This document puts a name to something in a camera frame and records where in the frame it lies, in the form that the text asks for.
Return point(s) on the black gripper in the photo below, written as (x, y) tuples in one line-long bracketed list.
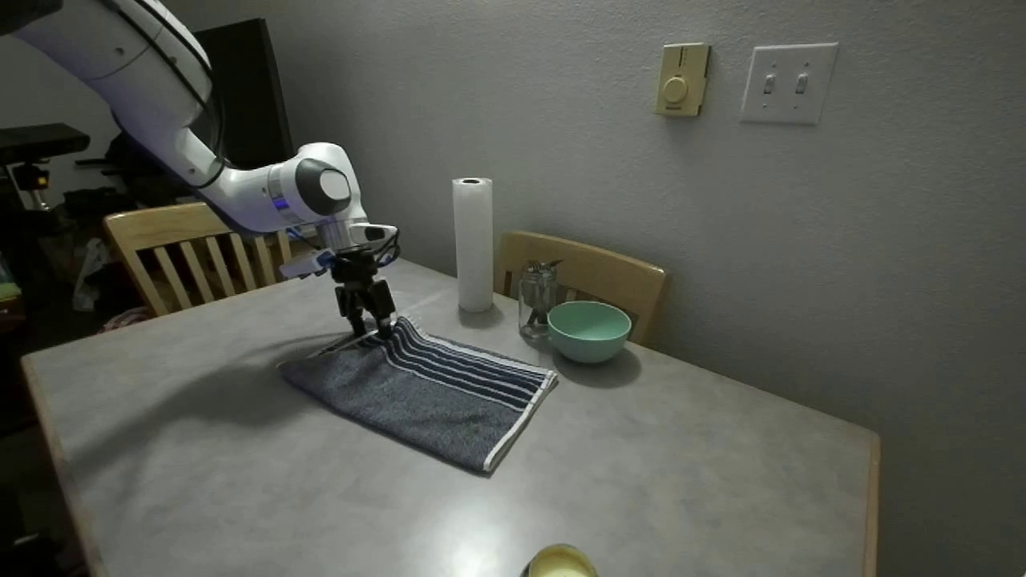
[(360, 290)]

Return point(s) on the blue striped towel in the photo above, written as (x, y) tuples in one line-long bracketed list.
[(453, 400)]

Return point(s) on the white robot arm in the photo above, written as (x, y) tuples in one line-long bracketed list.
[(158, 83)]

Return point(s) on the white paper towel roll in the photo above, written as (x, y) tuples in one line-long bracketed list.
[(473, 211)]

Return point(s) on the clear glass jar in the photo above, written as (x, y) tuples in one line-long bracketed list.
[(539, 290)]

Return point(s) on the wooden slatted chair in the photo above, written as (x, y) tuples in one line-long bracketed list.
[(183, 253)]

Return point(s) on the teal green bowl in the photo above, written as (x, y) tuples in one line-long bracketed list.
[(589, 331)]

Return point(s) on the black monitor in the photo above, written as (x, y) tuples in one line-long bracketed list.
[(250, 116)]

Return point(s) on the yellow lidded jar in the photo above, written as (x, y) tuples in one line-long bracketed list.
[(558, 563)]

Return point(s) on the yellow thermostat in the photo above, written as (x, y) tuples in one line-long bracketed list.
[(686, 78)]

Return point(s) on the wooden chair by wall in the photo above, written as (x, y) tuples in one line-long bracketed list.
[(589, 271)]

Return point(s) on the white light switch plate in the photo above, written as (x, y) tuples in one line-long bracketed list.
[(788, 83)]

